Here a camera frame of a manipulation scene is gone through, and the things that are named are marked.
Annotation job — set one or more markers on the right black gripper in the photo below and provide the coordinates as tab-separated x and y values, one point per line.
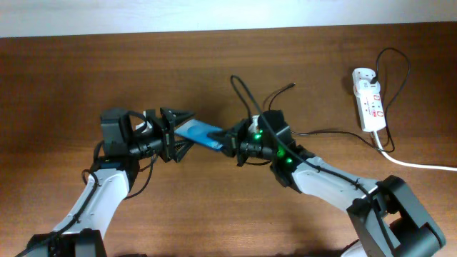
233	139

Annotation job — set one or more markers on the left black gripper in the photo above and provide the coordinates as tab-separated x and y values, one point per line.
163	132

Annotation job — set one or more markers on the blue screen smartphone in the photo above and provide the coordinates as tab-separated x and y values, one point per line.
197	131

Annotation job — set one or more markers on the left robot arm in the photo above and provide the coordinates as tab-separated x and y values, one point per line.
128	137

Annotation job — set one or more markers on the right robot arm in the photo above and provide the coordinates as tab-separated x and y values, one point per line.
388	218

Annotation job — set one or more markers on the white USB charger plug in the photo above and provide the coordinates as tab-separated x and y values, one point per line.
364	87

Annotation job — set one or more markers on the white power strip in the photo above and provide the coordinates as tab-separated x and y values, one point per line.
370	107

